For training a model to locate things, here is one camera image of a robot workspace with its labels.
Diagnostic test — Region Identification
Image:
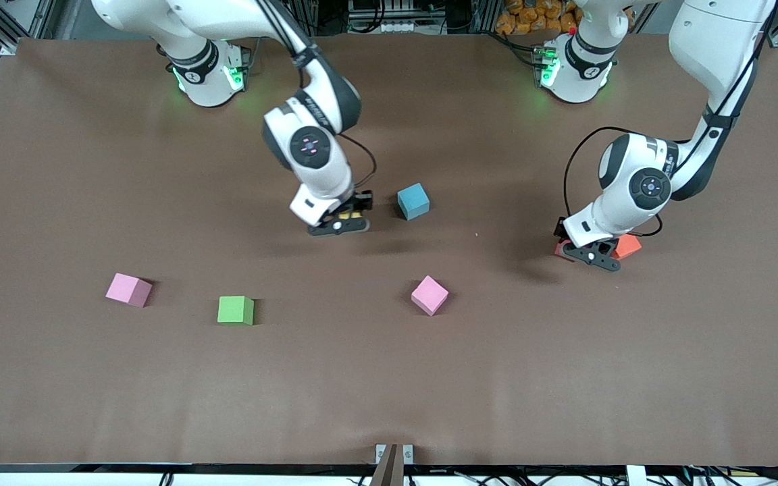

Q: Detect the blue foam block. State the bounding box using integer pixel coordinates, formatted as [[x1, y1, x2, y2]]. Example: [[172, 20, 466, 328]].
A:
[[397, 183, 431, 221]]

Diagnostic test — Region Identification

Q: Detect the green foam block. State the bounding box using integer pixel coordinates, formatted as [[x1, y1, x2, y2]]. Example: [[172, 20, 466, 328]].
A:
[[217, 296, 255, 327]]

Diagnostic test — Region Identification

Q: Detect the pale pink foam block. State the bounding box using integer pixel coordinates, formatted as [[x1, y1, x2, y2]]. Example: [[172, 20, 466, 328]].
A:
[[105, 273, 153, 308]]

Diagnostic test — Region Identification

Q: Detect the orange foam block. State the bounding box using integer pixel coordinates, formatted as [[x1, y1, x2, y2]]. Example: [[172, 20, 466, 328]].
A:
[[611, 234, 643, 261]]

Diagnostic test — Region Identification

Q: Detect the bright pink foam block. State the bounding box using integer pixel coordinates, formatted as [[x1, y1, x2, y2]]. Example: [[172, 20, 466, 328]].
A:
[[411, 275, 450, 317]]

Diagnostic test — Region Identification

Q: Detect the brown table mat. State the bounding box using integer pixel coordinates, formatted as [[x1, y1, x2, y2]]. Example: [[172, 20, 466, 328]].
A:
[[0, 32, 778, 466]]

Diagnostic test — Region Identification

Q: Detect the long white power strip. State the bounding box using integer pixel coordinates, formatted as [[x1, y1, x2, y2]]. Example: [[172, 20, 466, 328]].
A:
[[355, 19, 420, 34]]

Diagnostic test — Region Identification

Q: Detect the bag of orange items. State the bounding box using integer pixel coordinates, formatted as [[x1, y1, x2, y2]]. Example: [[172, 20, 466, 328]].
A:
[[495, 0, 582, 36]]

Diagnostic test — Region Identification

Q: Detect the black left camera cable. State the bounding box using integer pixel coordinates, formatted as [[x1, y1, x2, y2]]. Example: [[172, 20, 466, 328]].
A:
[[554, 0, 778, 238]]

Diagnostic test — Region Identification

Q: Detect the black camera cable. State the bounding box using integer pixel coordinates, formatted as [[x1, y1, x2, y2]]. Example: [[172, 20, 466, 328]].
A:
[[554, 0, 778, 238], [257, 0, 378, 215]]

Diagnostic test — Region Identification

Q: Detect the black right camera cable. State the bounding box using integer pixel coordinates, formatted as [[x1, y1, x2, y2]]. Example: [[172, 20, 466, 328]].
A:
[[257, 0, 378, 215]]

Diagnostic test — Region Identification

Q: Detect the grey bracket with brown post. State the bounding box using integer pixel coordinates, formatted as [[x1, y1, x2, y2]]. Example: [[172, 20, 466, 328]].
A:
[[375, 443, 415, 486]]

